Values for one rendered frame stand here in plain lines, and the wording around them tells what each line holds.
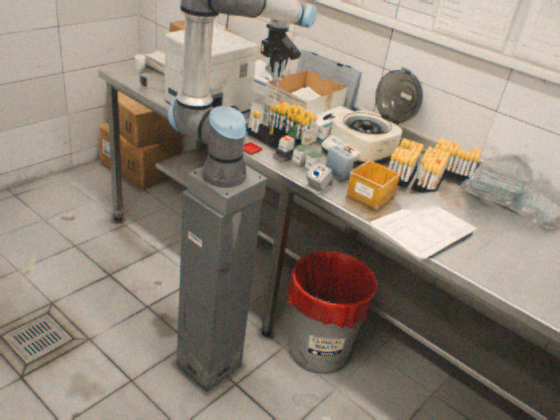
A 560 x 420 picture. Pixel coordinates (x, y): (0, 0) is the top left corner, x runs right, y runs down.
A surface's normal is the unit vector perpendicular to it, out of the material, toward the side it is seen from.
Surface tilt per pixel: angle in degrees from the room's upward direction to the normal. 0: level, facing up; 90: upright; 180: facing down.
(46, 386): 0
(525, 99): 90
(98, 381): 0
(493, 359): 0
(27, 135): 90
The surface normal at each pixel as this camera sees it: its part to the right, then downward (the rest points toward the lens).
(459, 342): 0.11, -0.83
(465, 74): -0.67, 0.34
